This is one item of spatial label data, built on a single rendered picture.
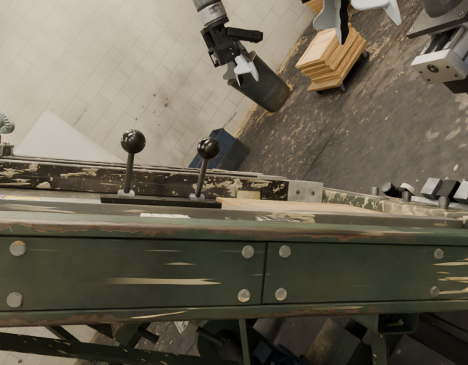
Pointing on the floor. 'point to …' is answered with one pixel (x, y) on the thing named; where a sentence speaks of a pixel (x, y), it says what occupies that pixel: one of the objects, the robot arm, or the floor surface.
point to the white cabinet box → (61, 142)
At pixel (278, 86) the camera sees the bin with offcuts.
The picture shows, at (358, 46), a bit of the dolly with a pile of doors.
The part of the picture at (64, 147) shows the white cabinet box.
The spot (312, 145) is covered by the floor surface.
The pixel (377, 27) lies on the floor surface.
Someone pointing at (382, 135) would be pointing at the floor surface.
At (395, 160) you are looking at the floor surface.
